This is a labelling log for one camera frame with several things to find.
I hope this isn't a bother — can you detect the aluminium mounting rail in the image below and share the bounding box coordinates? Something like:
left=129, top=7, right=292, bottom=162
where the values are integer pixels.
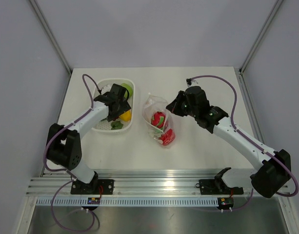
left=26, top=169, right=290, bottom=195

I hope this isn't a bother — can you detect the green cabbage toy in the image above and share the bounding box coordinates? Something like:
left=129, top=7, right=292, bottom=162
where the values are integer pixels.
left=121, top=83, right=133, bottom=98

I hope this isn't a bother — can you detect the white perforated plastic basket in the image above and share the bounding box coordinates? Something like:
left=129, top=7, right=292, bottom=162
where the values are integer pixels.
left=93, top=78, right=136, bottom=134

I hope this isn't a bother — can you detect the white slotted cable duct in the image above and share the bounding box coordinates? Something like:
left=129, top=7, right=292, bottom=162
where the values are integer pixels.
left=36, top=197, right=218, bottom=207

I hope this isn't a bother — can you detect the red bell pepper toy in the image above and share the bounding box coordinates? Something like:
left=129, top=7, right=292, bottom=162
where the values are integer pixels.
left=159, top=129, right=176, bottom=146

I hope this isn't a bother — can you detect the left small circuit board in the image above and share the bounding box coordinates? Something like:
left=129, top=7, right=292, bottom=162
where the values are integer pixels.
left=87, top=197, right=100, bottom=205

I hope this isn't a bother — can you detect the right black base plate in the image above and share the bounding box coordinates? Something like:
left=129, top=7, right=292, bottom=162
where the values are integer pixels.
left=195, top=179, right=244, bottom=195

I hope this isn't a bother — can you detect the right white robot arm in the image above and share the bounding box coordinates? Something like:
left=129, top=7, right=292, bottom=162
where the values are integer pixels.
left=166, top=86, right=292, bottom=198

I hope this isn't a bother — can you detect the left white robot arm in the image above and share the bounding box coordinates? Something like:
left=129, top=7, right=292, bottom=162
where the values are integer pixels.
left=43, top=84, right=132, bottom=195

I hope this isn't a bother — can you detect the yellow bell pepper toy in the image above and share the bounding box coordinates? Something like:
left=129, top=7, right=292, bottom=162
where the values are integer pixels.
left=119, top=110, right=132, bottom=122

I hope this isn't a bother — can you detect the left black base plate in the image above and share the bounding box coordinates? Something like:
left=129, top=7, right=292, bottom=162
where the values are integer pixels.
left=70, top=179, right=115, bottom=195

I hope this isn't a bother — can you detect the red dragon fruit toy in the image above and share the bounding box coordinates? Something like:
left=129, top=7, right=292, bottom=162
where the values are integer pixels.
left=151, top=112, right=169, bottom=130

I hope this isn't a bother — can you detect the right small circuit board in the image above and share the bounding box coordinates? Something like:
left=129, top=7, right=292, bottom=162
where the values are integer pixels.
left=218, top=197, right=234, bottom=209

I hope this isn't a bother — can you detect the left aluminium frame post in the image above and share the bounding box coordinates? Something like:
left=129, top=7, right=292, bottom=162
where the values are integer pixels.
left=27, top=0, right=72, bottom=77

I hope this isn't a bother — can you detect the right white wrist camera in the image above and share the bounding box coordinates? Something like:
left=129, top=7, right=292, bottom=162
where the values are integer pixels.
left=186, top=78, right=199, bottom=88

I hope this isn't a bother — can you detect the aluminium frame post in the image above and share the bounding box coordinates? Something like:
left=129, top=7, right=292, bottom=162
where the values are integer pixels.
left=27, top=0, right=72, bottom=77
left=239, top=0, right=285, bottom=75

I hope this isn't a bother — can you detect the clear zip top bag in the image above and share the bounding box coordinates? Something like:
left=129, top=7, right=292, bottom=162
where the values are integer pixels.
left=141, top=93, right=176, bottom=147

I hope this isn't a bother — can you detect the right aluminium frame post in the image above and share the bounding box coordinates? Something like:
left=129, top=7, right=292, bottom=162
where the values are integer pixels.
left=239, top=0, right=285, bottom=75

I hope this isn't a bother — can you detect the small circuit board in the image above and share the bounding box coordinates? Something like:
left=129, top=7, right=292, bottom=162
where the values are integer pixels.
left=87, top=197, right=100, bottom=205
left=218, top=197, right=234, bottom=209

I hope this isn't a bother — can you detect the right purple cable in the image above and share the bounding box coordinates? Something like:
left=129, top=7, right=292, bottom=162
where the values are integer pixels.
left=185, top=75, right=299, bottom=213

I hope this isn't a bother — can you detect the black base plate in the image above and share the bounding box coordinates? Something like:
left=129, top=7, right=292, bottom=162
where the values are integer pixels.
left=70, top=179, right=115, bottom=195
left=195, top=179, right=244, bottom=195

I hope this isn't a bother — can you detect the green grape leaf toy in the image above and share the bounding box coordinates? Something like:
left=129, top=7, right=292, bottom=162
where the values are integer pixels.
left=111, top=121, right=123, bottom=130

